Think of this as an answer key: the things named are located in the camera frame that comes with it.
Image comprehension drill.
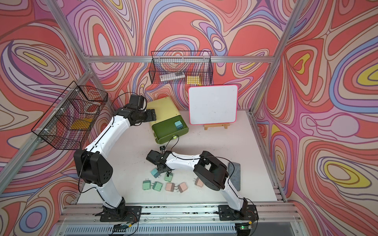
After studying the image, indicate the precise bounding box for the pink plug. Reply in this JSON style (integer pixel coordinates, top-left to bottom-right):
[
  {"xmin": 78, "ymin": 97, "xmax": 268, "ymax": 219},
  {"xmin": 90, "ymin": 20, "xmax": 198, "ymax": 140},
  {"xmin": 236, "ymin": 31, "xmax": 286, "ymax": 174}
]
[
  {"xmin": 195, "ymin": 178, "xmax": 204, "ymax": 187},
  {"xmin": 177, "ymin": 182, "xmax": 188, "ymax": 193},
  {"xmin": 165, "ymin": 183, "xmax": 177, "ymax": 192}
]

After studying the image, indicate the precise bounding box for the pink plug right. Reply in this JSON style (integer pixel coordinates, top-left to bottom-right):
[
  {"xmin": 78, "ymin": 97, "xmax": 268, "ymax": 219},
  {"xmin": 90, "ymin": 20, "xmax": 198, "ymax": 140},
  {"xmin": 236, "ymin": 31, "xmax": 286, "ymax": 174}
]
[{"xmin": 195, "ymin": 178, "xmax": 204, "ymax": 187}]

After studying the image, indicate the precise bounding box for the pink plug left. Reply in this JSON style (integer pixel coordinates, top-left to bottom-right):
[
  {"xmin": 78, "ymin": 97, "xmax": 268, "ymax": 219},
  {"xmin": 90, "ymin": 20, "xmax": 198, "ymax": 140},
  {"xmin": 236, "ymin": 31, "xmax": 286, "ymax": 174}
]
[{"xmin": 165, "ymin": 183, "xmax": 177, "ymax": 192}]

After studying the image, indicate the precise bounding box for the green plug far left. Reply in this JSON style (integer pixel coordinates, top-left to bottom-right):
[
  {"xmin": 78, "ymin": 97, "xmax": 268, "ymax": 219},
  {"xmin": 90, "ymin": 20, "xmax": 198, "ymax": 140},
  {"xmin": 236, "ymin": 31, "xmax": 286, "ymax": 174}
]
[{"xmin": 142, "ymin": 180, "xmax": 151, "ymax": 190}]

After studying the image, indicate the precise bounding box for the green circuit board left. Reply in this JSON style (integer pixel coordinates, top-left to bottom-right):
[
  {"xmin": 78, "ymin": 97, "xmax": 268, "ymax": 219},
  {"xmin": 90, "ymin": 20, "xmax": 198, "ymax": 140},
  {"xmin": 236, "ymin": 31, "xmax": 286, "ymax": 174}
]
[{"xmin": 112, "ymin": 223, "xmax": 133, "ymax": 233}]

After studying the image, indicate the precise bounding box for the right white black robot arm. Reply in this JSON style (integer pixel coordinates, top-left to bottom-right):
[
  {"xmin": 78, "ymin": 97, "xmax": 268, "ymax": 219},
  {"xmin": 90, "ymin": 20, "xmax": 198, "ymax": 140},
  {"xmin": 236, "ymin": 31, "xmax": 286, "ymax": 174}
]
[{"xmin": 146, "ymin": 150, "xmax": 248, "ymax": 219}]

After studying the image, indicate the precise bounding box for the black wire basket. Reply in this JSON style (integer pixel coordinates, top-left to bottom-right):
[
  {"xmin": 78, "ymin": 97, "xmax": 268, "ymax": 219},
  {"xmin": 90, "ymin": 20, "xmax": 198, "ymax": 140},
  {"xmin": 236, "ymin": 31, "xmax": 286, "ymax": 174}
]
[
  {"xmin": 149, "ymin": 50, "xmax": 213, "ymax": 86},
  {"xmin": 31, "ymin": 82, "xmax": 108, "ymax": 150}
]

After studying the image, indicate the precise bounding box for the yellow green drawer cabinet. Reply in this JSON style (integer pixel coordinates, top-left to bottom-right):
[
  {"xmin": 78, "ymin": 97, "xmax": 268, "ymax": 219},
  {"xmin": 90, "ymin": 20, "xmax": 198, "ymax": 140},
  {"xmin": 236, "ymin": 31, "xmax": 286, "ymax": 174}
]
[{"xmin": 147, "ymin": 97, "xmax": 180, "ymax": 126}]

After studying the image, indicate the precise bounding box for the pink framed whiteboard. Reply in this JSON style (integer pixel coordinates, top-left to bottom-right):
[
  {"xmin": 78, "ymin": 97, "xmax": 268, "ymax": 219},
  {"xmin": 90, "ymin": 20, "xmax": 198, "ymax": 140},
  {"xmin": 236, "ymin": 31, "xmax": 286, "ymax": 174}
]
[{"xmin": 188, "ymin": 85, "xmax": 238, "ymax": 125}]

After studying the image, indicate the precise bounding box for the wooden whiteboard stand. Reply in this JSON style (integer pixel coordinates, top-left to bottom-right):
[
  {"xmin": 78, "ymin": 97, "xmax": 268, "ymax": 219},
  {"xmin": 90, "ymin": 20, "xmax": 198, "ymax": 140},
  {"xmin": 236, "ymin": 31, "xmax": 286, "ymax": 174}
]
[{"xmin": 204, "ymin": 123, "xmax": 230, "ymax": 130}]

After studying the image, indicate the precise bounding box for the green plug upper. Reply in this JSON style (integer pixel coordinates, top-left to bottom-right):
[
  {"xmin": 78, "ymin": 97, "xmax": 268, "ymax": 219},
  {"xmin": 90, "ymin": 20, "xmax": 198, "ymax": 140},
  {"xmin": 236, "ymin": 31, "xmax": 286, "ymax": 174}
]
[{"xmin": 164, "ymin": 173, "xmax": 173, "ymax": 183}]

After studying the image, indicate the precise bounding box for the grey box in back basket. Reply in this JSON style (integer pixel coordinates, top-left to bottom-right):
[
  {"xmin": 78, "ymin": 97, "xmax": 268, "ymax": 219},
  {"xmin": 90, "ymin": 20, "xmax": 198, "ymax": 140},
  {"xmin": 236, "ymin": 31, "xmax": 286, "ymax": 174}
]
[{"xmin": 159, "ymin": 72, "xmax": 186, "ymax": 82}]

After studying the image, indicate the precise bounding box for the green plug lower middle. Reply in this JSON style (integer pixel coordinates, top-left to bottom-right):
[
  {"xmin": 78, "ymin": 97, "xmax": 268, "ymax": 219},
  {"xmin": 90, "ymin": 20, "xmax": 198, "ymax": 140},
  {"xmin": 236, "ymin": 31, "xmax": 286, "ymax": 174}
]
[{"xmin": 152, "ymin": 182, "xmax": 163, "ymax": 192}]

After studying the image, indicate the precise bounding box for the grey felt eraser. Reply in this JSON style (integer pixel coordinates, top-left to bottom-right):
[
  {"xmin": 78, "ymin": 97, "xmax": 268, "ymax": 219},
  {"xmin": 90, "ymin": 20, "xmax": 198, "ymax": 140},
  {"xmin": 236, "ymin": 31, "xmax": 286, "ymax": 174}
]
[{"xmin": 228, "ymin": 162, "xmax": 241, "ymax": 191}]

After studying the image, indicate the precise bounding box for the back black wire basket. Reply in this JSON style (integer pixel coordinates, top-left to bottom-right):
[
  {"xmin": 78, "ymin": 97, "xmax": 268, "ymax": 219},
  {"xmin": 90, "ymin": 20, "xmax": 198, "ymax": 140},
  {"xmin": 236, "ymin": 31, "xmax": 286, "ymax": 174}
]
[{"xmin": 149, "ymin": 50, "xmax": 213, "ymax": 86}]

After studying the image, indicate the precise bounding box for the pink plug middle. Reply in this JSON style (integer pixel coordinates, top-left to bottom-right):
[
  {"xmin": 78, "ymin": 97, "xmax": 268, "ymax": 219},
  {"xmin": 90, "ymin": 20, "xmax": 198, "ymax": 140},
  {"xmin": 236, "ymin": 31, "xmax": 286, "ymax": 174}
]
[{"xmin": 177, "ymin": 182, "xmax": 188, "ymax": 193}]

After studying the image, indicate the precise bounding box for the green circuit board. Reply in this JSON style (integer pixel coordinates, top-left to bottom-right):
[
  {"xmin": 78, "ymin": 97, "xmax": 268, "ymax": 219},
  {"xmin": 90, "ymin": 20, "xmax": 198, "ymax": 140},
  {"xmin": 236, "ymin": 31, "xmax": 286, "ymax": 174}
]
[
  {"xmin": 112, "ymin": 223, "xmax": 133, "ymax": 233},
  {"xmin": 235, "ymin": 221, "xmax": 254, "ymax": 231}
]

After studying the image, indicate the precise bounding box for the green plug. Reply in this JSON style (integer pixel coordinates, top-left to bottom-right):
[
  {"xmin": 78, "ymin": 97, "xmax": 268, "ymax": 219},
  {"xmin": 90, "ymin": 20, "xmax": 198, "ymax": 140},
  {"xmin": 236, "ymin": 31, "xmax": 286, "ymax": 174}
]
[
  {"xmin": 142, "ymin": 180, "xmax": 151, "ymax": 190},
  {"xmin": 164, "ymin": 173, "xmax": 173, "ymax": 183},
  {"xmin": 152, "ymin": 182, "xmax": 163, "ymax": 192}
]

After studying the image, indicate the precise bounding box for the yellow block in back basket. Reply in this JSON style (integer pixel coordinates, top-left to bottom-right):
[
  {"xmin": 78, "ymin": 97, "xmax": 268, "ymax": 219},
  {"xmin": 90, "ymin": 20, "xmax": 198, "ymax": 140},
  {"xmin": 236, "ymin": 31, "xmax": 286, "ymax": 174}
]
[{"xmin": 187, "ymin": 76, "xmax": 202, "ymax": 86}]

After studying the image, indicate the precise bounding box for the left black wire basket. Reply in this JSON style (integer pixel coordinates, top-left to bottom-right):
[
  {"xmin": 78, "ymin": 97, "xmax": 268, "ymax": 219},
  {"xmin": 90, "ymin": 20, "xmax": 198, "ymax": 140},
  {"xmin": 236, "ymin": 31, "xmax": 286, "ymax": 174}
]
[{"xmin": 31, "ymin": 82, "xmax": 108, "ymax": 150}]

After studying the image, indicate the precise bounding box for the green top drawer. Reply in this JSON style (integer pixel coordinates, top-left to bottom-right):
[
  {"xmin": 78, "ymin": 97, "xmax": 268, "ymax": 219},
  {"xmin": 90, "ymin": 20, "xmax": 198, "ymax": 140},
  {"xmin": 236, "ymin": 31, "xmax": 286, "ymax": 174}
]
[{"xmin": 152, "ymin": 115, "xmax": 189, "ymax": 144}]

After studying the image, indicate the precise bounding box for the yellow item in left basket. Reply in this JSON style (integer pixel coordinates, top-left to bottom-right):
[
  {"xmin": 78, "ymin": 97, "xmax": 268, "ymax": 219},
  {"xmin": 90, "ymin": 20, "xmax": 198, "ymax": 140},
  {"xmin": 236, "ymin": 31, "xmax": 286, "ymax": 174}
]
[{"xmin": 70, "ymin": 118, "xmax": 93, "ymax": 131}]

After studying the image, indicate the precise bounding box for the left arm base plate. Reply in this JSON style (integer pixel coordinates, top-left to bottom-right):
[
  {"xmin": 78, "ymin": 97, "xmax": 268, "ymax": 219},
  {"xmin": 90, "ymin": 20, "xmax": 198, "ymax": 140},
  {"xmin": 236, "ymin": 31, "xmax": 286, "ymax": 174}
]
[{"xmin": 96, "ymin": 206, "xmax": 142, "ymax": 222}]

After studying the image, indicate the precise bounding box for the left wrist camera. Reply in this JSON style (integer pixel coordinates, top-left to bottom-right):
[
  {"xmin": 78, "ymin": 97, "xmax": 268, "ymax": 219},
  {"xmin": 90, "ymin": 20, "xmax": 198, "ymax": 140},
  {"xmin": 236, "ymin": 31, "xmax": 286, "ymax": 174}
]
[{"xmin": 129, "ymin": 94, "xmax": 146, "ymax": 111}]

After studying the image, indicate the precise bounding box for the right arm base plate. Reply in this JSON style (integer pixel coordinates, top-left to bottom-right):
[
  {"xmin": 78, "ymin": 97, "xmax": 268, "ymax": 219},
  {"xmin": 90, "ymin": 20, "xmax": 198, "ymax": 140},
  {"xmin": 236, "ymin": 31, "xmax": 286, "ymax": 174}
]
[{"xmin": 217, "ymin": 205, "xmax": 259, "ymax": 222}]

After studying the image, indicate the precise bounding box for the green circuit board right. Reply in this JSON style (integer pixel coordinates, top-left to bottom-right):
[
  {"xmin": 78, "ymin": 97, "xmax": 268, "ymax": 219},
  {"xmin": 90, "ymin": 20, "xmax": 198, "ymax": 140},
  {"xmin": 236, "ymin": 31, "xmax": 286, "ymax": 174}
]
[{"xmin": 235, "ymin": 221, "xmax": 254, "ymax": 231}]

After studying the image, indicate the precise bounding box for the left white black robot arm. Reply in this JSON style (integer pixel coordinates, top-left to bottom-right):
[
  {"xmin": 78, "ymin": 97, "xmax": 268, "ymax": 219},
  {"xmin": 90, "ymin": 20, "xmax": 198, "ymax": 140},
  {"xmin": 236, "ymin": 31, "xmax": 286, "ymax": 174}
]
[{"xmin": 74, "ymin": 107, "xmax": 157, "ymax": 222}]

